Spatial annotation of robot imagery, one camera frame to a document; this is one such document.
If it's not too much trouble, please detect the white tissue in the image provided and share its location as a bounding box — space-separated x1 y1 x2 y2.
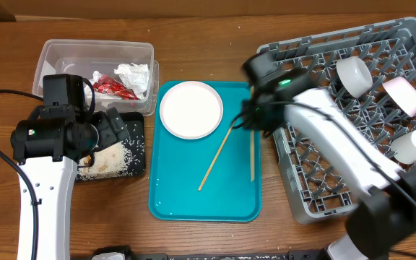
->
84 63 150 104

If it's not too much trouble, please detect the red snack wrapper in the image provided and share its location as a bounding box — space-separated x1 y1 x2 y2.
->
92 75 139 100

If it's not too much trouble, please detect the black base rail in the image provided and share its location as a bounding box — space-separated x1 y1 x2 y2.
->
113 249 325 260

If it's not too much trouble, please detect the wooden chopstick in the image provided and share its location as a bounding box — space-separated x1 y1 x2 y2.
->
198 122 235 191
250 86 255 182

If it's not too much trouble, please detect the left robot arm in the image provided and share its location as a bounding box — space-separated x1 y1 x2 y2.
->
11 74 129 259

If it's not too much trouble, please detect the grey dishwasher rack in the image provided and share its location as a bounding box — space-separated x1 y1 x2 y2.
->
259 17 416 224

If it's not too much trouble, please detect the grey bowl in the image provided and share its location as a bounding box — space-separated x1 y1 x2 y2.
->
336 56 373 98

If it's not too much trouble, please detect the teal serving tray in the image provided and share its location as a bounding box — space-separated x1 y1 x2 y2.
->
148 81 261 222

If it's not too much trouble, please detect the small white plate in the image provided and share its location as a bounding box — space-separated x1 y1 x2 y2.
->
382 77 416 117

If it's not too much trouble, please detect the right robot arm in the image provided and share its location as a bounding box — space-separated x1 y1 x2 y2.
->
238 51 416 259

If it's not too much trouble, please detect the large white plate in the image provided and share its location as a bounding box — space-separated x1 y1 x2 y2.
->
159 81 224 140

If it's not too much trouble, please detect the cooked white rice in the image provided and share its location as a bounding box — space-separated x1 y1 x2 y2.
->
76 122 146 180

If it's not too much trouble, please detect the clear plastic waste bin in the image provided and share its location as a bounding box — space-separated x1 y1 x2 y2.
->
32 39 160 116

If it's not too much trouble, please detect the black plastic tray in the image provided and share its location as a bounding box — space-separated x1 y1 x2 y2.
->
74 111 147 183

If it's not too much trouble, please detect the gold foil wrapper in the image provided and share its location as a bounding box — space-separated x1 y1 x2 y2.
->
79 155 93 168

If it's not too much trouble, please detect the white cup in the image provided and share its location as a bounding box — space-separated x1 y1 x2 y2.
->
391 130 416 165

